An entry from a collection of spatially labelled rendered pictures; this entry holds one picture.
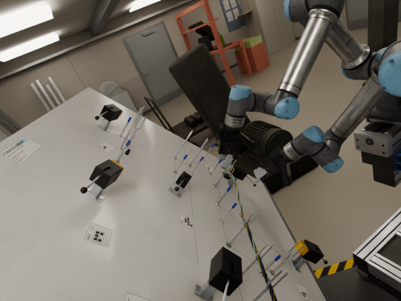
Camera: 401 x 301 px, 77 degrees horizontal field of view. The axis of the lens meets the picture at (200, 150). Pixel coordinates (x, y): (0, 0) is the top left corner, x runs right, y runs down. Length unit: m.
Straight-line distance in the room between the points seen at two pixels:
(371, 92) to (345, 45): 0.27
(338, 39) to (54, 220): 1.12
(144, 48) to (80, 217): 7.58
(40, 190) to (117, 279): 0.25
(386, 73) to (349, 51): 0.42
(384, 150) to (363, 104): 0.25
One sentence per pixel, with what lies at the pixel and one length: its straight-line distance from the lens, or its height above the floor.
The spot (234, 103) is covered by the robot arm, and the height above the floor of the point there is 1.46.
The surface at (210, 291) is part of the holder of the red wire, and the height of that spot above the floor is 1.28.
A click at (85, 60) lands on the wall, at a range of 7.83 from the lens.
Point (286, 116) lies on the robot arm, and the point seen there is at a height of 1.39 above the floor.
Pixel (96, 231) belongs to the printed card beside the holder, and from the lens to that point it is 0.60.
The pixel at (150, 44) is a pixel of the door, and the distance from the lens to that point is 8.12.
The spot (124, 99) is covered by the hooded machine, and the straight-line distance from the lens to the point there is 7.10.
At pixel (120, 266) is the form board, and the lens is 0.57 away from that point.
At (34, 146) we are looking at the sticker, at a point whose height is 1.65.
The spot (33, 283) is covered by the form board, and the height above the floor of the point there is 1.52.
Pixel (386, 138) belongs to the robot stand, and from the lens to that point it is 1.21.
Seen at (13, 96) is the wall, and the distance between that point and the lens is 7.92.
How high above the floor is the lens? 1.76
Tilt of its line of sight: 25 degrees down
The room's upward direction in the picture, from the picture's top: 24 degrees counter-clockwise
